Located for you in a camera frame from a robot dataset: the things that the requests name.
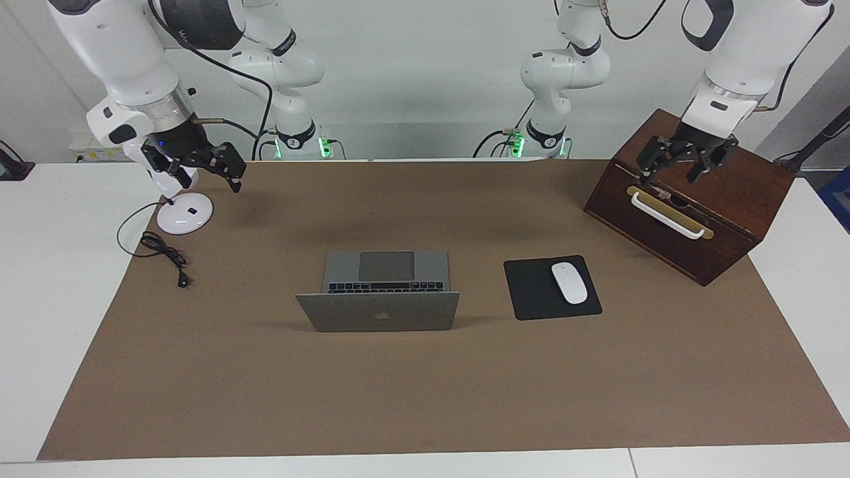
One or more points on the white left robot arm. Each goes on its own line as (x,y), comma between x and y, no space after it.
(750,46)

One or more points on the white computer mouse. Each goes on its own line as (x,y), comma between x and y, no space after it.
(570,283)

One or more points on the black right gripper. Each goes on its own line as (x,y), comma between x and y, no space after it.
(192,146)

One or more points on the grey aluminium laptop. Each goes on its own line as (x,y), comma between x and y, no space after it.
(378,312)

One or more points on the black stand leg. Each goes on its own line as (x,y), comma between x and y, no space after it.
(820,139)

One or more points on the black desk clamp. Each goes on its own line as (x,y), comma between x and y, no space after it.
(13,166)

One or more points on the brown table mat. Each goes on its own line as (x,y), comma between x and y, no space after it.
(425,385)

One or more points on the white power strip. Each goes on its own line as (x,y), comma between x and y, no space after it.
(99,151)

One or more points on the white desk lamp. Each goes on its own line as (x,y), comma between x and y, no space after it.
(186,216)

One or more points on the dark brown wooden box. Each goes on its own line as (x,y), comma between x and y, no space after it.
(730,192)

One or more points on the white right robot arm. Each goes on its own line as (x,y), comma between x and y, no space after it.
(113,46)

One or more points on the black mouse pad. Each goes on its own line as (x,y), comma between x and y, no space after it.
(531,292)

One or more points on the blue object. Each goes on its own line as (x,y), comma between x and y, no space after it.
(838,199)

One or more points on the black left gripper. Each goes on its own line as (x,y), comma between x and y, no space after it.
(697,141)

